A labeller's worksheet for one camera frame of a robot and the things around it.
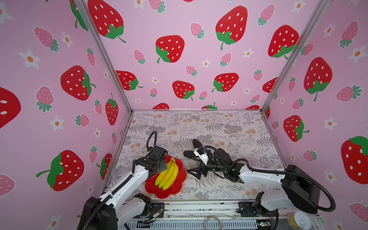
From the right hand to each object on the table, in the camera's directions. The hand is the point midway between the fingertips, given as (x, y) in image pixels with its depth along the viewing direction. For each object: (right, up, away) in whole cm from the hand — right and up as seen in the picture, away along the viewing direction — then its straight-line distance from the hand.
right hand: (189, 164), depth 76 cm
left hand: (-18, -3, +9) cm, 21 cm away
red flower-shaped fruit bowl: (-8, -15, +4) cm, 18 cm away
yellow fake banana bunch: (-13, -9, +8) cm, 18 cm away
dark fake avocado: (+5, +8, +23) cm, 25 cm away
